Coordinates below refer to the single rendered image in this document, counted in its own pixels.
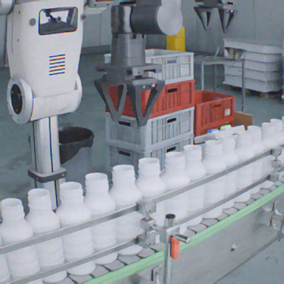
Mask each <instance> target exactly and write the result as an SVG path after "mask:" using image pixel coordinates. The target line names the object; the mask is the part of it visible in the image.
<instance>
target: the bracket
mask: <svg viewBox="0 0 284 284"><path fill-rule="evenodd" d="M280 155H282V147H280V146H273V147H271V156H275V159H274V160H273V161H272V163H271V167H272V168H274V171H272V172H270V173H269V179H268V181H271V182H272V183H275V182H277V181H278V180H279V178H280V173H279V172H276V171H277V169H279V168H280V167H281V168H283V169H284V163H281V160H278V159H277V157H278V156H280ZM278 201H279V199H276V200H275V201H274V210H273V211H275V214H274V215H272V217H271V226H273V228H274V229H276V230H279V231H278V232H277V236H278V240H277V241H278V242H282V241H283V238H284V210H283V213H282V214H281V213H279V212H277V204H278ZM136 203H137V204H138V210H137V211H136V212H137V213H139V214H142V215H144V216H145V217H143V218H141V219H140V228H141V229H143V230H145V232H144V233H141V234H139V235H137V238H138V243H137V245H138V246H140V247H143V248H145V249H146V248H148V247H151V246H153V245H154V244H155V241H156V235H154V234H151V233H149V231H152V230H155V231H158V232H159V241H160V242H162V243H164V266H163V284H171V280H172V259H175V260H176V259H177V258H179V253H180V242H184V243H186V244H190V243H191V241H192V239H191V238H190V237H187V236H186V235H182V234H180V225H179V223H175V214H173V213H169V214H166V215H165V218H166V225H165V226H159V225H158V224H157V223H156V219H154V218H152V217H150V216H149V214H152V213H154V212H156V211H157V201H153V200H151V199H149V198H145V199H143V200H139V201H138V202H136ZM276 214H277V215H280V216H282V217H281V218H280V223H281V226H280V228H278V227H276V226H275V225H274V221H275V218H276ZM159 279H160V267H159V266H158V267H157V268H155V269H152V281H153V282H154V281H155V284H161V283H160V282H159Z"/></svg>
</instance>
